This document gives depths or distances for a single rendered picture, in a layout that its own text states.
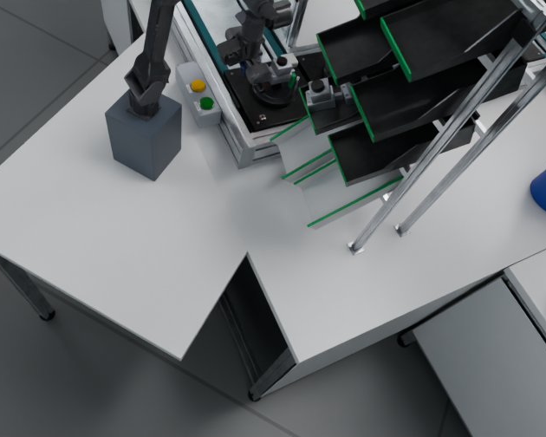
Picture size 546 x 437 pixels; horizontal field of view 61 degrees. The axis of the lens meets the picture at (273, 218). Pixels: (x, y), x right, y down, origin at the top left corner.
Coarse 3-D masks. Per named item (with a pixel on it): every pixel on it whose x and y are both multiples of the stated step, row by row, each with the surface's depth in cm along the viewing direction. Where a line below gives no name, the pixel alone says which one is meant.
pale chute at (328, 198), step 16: (304, 176) 120; (320, 176) 121; (336, 176) 120; (384, 176) 112; (400, 176) 106; (304, 192) 124; (320, 192) 121; (336, 192) 118; (352, 192) 116; (368, 192) 109; (384, 192) 110; (320, 208) 120; (336, 208) 117; (352, 208) 113; (320, 224) 117
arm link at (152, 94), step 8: (128, 72) 112; (128, 80) 112; (136, 80) 114; (136, 88) 111; (152, 88) 109; (160, 88) 110; (136, 96) 110; (144, 96) 109; (152, 96) 111; (144, 104) 112
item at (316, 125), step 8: (376, 72) 111; (328, 80) 112; (304, 88) 112; (336, 88) 112; (304, 96) 113; (304, 104) 110; (336, 104) 110; (344, 104) 110; (352, 104) 109; (312, 112) 111; (320, 112) 110; (328, 112) 110; (336, 112) 109; (344, 112) 109; (352, 112) 108; (312, 120) 110; (320, 120) 110; (328, 120) 109; (336, 120) 108; (344, 120) 106; (352, 120) 107; (320, 128) 107; (328, 128) 107
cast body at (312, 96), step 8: (320, 80) 105; (312, 88) 105; (320, 88) 104; (328, 88) 105; (312, 96) 105; (320, 96) 105; (328, 96) 106; (336, 96) 109; (312, 104) 108; (320, 104) 108; (328, 104) 108
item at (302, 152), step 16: (288, 128) 124; (304, 128) 126; (336, 128) 121; (288, 144) 128; (304, 144) 125; (320, 144) 122; (288, 160) 127; (304, 160) 124; (320, 160) 119; (288, 176) 121
